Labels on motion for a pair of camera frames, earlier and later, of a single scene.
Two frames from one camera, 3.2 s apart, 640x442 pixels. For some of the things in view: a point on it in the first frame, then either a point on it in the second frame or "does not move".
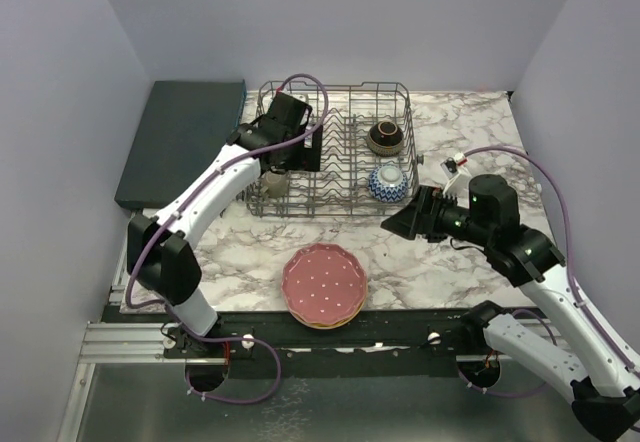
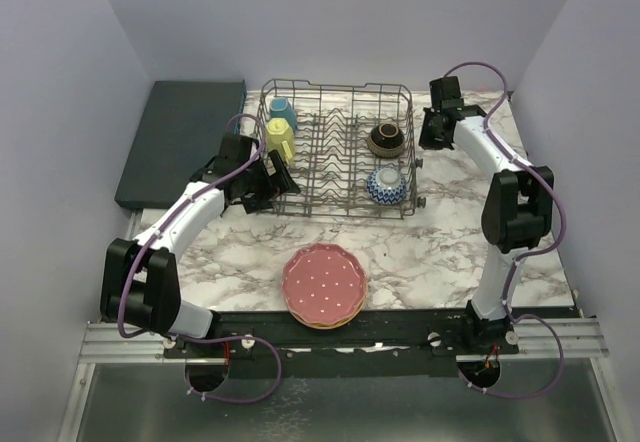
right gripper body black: (447, 217) -> (429, 137)
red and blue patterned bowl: (388, 183) does not move
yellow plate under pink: (316, 325) does not move
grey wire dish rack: (369, 164) does not move
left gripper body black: (298, 157) -> (256, 185)
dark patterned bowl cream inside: (385, 138) does not move
